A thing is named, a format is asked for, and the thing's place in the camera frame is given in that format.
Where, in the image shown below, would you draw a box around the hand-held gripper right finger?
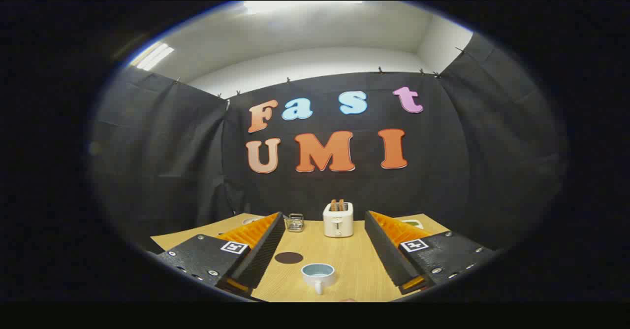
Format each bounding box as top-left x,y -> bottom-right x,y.
364,211 -> 496,295

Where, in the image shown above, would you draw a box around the wooden table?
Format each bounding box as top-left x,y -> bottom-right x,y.
150,213 -> 451,302

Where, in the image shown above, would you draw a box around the white toaster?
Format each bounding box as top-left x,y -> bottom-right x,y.
323,202 -> 354,238

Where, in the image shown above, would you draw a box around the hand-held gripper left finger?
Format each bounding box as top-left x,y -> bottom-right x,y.
157,212 -> 287,298

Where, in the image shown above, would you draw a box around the black backdrop cloth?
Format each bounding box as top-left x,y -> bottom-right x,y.
89,33 -> 567,251

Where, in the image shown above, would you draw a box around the ceiling light panel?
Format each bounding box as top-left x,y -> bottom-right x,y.
129,42 -> 175,71

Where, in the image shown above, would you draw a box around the white cup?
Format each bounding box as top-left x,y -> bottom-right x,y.
301,263 -> 336,295

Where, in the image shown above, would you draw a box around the long ceiling light strip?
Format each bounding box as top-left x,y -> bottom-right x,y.
244,1 -> 365,15

